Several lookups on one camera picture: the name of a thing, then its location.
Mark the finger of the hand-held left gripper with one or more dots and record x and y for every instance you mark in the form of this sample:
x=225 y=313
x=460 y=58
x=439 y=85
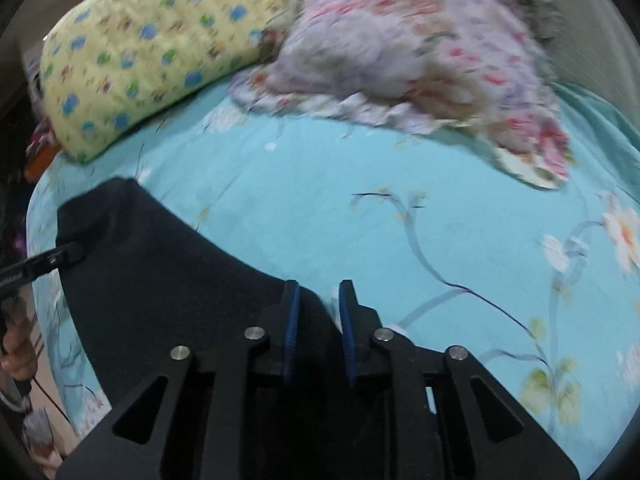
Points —
x=50 y=259

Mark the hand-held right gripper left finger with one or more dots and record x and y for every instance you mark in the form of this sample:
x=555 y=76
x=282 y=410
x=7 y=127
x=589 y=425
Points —
x=291 y=327

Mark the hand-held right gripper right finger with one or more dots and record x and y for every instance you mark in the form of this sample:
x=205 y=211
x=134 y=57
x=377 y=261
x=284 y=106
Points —
x=346 y=332

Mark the black pants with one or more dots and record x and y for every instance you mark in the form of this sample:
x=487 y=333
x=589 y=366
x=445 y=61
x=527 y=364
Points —
x=165 y=280

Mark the person's left hand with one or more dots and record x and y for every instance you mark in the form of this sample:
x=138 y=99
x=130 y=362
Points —
x=19 y=347

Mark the light blue floral bedsheet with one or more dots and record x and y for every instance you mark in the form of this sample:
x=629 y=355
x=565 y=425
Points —
x=400 y=260

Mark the yellow patterned pillow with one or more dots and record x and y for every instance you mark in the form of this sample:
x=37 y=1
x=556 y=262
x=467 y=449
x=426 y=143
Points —
x=150 y=50

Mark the floral quilt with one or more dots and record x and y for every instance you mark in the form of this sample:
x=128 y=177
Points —
x=400 y=70

